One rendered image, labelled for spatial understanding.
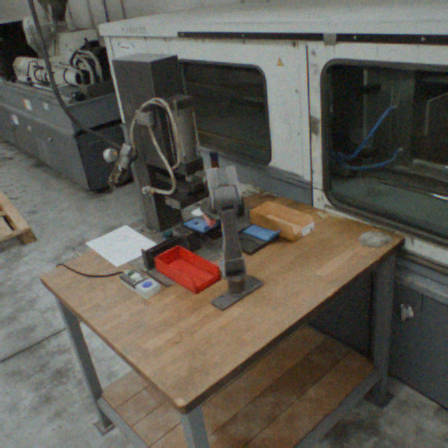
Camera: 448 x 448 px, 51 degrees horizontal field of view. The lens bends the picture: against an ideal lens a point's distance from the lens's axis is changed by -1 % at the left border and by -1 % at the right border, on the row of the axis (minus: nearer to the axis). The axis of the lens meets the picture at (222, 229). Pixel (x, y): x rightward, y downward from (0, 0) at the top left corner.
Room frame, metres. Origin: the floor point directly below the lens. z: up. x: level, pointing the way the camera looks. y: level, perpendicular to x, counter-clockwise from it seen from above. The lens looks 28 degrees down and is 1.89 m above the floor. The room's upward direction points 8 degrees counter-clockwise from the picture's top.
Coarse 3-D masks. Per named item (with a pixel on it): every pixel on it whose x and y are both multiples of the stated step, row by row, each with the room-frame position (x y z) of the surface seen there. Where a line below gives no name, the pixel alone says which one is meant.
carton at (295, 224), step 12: (264, 204) 1.90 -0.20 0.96; (276, 204) 1.87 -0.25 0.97; (252, 216) 1.83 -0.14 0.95; (264, 216) 1.77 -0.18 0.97; (276, 216) 1.88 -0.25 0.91; (288, 216) 1.82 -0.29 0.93; (300, 216) 1.77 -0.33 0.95; (312, 216) 1.72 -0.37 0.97; (276, 228) 1.72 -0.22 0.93; (288, 228) 1.67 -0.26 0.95; (300, 228) 1.74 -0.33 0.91; (312, 228) 1.72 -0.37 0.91
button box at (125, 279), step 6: (60, 264) 1.73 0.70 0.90; (72, 270) 1.66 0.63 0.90; (132, 270) 1.55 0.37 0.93; (90, 276) 1.59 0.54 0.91; (96, 276) 1.58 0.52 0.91; (102, 276) 1.58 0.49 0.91; (108, 276) 1.58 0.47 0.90; (120, 276) 1.53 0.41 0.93; (126, 276) 1.52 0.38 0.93; (144, 276) 1.50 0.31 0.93; (126, 282) 1.49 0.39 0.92; (132, 282) 1.47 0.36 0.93; (138, 282) 1.47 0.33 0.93; (132, 288) 1.47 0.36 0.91
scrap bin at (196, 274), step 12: (168, 252) 1.61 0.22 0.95; (180, 252) 1.64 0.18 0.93; (192, 252) 1.58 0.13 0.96; (156, 264) 1.57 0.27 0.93; (168, 264) 1.60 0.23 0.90; (180, 264) 1.59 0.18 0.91; (192, 264) 1.58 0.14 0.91; (204, 264) 1.52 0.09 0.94; (168, 276) 1.51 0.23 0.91; (180, 276) 1.44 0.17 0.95; (192, 276) 1.49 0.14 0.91; (204, 276) 1.48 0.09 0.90; (216, 276) 1.44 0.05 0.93; (192, 288) 1.39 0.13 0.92; (204, 288) 1.40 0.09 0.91
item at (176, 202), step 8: (160, 176) 1.87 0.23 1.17; (168, 176) 1.87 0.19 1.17; (176, 176) 1.83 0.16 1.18; (184, 176) 1.84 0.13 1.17; (192, 176) 1.75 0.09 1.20; (176, 184) 1.78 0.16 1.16; (184, 184) 1.74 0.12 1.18; (192, 184) 1.72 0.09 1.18; (200, 184) 1.72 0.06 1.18; (176, 192) 1.76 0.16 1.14; (184, 192) 1.73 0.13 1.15; (192, 192) 1.73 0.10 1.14; (200, 192) 1.73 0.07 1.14; (208, 192) 1.75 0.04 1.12; (168, 200) 1.72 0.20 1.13; (176, 200) 1.68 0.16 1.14; (184, 200) 1.68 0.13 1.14; (192, 200) 1.70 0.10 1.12; (200, 200) 1.72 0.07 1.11
